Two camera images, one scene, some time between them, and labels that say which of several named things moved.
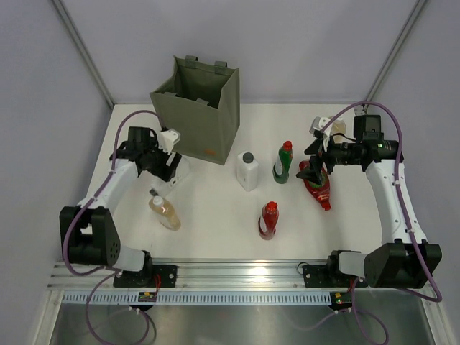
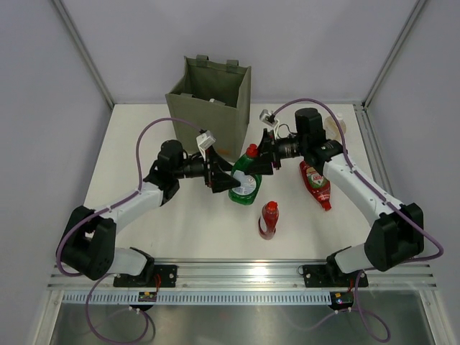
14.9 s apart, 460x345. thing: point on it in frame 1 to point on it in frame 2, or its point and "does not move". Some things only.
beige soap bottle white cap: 338,126 does not move
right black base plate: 330,275 does not move
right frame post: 417,8 does not move
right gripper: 313,173 to 262,164
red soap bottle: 268,219 does not move
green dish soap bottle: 283,162 to 250,184
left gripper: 165,172 to 221,181
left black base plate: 157,276 does not move
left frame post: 65,16 does not move
